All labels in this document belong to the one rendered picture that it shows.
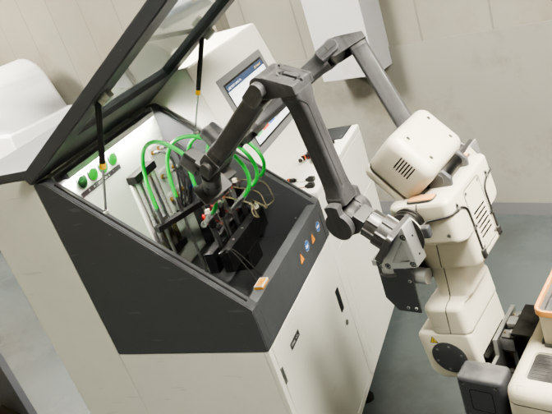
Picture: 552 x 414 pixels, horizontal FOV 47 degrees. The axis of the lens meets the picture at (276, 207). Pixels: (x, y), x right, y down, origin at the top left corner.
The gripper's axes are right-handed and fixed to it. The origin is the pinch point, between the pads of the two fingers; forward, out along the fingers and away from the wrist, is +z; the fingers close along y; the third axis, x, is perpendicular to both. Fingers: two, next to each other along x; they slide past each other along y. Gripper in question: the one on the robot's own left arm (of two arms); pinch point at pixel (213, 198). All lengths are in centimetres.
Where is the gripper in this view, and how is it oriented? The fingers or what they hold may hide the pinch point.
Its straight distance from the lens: 201.7
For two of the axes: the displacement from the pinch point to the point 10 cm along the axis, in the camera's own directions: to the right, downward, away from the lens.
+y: -7.4, 6.2, -2.7
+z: -0.4, 3.5, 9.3
